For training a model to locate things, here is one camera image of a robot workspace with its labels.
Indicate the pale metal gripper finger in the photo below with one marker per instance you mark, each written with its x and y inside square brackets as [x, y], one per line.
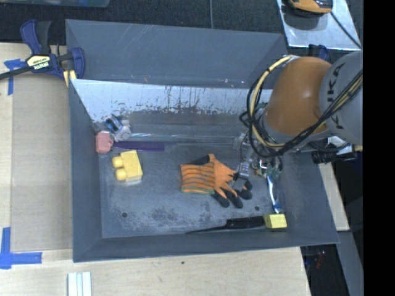
[243, 173]

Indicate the orange and black work glove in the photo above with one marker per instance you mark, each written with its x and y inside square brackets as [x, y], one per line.
[200, 174]

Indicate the black flat tool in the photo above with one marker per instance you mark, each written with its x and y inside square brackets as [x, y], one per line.
[243, 222]

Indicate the small yellow block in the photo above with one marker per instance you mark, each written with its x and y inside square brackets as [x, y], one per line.
[275, 221]

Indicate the grey metal bin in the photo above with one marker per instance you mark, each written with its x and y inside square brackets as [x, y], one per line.
[172, 202]

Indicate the purple flat strip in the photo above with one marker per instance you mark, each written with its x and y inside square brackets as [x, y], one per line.
[139, 146]

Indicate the yellow toy brick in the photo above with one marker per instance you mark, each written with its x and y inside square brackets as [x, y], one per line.
[131, 166]

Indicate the grey and blue toy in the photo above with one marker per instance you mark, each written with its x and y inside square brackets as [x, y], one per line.
[118, 128]

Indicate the pink cup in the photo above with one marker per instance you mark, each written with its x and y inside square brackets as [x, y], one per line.
[103, 142]

